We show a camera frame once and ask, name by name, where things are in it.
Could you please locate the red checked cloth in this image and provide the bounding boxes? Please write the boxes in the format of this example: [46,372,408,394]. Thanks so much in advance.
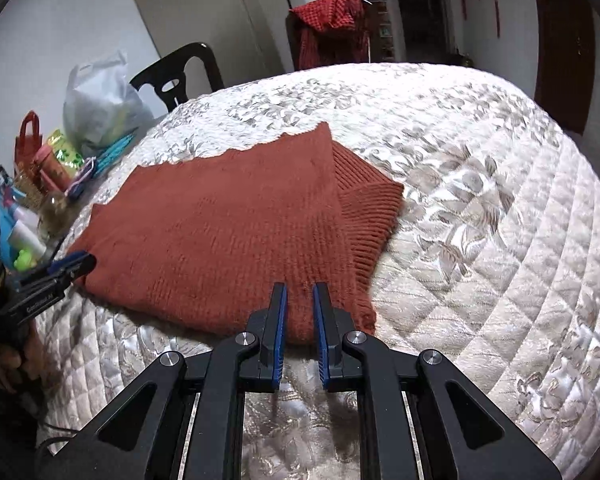
[289,0,373,72]

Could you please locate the red gift bag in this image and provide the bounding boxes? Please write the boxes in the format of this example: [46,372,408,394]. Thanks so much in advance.
[14,111,46,181]

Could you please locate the green leaf print packet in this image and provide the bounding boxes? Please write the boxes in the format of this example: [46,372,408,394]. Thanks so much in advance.
[47,130,86,173]

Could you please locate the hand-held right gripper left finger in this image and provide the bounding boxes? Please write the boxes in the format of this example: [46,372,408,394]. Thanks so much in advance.
[70,282,289,480]

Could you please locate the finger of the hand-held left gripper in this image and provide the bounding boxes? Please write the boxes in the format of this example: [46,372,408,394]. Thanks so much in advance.
[17,269,81,297]
[47,252,97,277]

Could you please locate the pink cup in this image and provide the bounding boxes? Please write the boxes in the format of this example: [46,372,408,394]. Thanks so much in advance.
[32,144,74,192]

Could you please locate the white bottle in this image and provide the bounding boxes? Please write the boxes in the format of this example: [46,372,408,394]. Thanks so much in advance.
[10,220,46,261]

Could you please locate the beige quilted floral blanket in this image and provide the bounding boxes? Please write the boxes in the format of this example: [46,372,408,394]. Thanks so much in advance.
[35,62,600,480]

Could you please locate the glass jar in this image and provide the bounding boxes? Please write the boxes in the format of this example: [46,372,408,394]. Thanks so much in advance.
[39,191,76,237]

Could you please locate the dark wooden chair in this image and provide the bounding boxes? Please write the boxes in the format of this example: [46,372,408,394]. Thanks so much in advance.
[285,0,388,72]
[129,42,226,112]

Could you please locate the brown wooden door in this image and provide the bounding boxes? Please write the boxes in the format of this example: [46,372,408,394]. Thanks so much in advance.
[532,0,597,136]

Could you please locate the rust red knit sweater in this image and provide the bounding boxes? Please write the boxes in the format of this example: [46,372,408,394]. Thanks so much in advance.
[66,121,406,347]

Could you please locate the blue clothes hangers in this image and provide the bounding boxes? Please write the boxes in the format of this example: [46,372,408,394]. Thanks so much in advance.
[87,130,139,176]

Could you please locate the person's left hand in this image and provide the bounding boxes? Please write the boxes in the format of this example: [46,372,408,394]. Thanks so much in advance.
[0,332,43,407]

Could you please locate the black cable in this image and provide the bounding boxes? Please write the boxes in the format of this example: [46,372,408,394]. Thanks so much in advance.
[30,400,83,458]

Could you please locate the white plastic bag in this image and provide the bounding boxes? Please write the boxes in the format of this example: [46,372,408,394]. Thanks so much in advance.
[62,50,154,159]

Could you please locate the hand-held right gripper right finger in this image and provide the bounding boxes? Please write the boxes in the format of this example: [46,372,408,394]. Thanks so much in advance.
[312,282,563,480]

